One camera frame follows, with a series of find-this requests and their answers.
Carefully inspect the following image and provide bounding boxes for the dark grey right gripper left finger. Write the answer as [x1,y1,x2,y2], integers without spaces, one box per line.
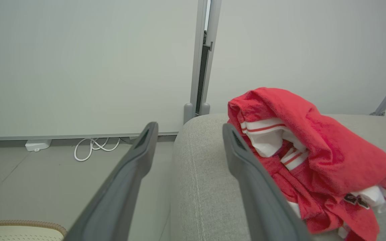
[64,122,159,241]

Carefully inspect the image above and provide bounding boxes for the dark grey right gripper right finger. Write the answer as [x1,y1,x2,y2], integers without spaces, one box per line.
[222,123,314,241]

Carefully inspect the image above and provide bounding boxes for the red white garment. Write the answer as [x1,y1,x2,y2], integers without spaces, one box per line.
[227,87,386,241]

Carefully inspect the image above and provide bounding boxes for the grey fabric sofa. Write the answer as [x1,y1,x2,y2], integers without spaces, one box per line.
[170,113,386,241]

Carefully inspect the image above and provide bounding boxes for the white power adapter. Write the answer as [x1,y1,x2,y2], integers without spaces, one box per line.
[25,139,52,152]

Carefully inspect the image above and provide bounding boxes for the cream perforated laundry basket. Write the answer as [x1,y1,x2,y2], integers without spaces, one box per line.
[0,220,68,241]

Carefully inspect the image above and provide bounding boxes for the wide white partition panel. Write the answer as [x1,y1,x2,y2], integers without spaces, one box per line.
[0,0,209,142]

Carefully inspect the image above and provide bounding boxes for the narrow white partition panel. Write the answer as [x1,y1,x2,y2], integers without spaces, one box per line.
[200,0,386,116]

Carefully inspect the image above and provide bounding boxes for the white coiled cable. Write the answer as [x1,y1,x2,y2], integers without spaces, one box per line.
[74,137,121,162]

